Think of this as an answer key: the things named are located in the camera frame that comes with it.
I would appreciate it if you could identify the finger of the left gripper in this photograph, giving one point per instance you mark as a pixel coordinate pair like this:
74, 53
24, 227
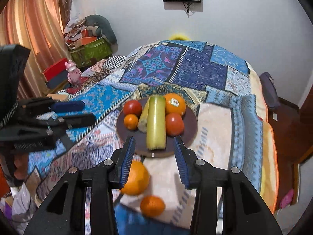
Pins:
56, 106
63, 122

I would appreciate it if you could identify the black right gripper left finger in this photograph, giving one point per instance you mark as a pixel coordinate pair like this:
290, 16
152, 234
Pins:
63, 210

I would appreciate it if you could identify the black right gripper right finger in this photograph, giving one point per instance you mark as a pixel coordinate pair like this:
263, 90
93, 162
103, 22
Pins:
244, 211

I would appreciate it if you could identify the small mandarin orange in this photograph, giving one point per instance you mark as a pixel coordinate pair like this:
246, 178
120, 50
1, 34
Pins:
131, 121

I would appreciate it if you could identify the green sugarcane piece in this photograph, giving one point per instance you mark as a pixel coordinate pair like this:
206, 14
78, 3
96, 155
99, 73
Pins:
156, 134

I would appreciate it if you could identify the orange blanket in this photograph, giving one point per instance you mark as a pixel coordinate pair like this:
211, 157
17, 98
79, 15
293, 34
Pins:
270, 169

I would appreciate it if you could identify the large loose orange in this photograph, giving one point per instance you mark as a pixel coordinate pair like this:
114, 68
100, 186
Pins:
138, 180

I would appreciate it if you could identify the red and blue box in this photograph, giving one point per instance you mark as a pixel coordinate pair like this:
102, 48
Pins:
55, 74

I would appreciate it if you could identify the pink plush toy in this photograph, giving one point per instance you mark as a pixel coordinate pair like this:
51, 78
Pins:
73, 73

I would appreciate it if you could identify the sugarcane piece on plate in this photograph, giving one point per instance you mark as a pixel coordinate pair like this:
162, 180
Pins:
143, 120

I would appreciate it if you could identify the green storage box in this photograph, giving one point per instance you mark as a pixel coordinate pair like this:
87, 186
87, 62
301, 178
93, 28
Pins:
89, 54

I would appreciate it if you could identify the small red tomato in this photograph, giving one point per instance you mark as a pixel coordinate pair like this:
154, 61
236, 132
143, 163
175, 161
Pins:
132, 107

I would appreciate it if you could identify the orange curtain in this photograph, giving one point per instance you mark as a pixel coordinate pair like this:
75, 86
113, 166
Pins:
36, 25

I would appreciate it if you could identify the pile of clothes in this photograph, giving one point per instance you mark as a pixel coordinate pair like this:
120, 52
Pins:
91, 26

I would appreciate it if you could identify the large red tomato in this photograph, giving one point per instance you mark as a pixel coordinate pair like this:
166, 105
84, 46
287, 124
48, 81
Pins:
174, 124

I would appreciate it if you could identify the dark purple round plate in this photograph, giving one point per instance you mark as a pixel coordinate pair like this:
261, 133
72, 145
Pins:
189, 134

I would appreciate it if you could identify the orange with sticker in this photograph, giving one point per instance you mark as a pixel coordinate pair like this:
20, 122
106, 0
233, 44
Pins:
174, 103

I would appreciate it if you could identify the dark blue pillow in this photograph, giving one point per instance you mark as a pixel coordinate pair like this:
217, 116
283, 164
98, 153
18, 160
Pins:
269, 91

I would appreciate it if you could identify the blue patchwork bedspread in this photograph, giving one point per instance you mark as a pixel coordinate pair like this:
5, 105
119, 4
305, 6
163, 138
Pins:
222, 90

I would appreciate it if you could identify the yellow fluffy object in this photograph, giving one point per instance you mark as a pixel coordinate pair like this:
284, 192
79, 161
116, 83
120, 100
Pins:
179, 36

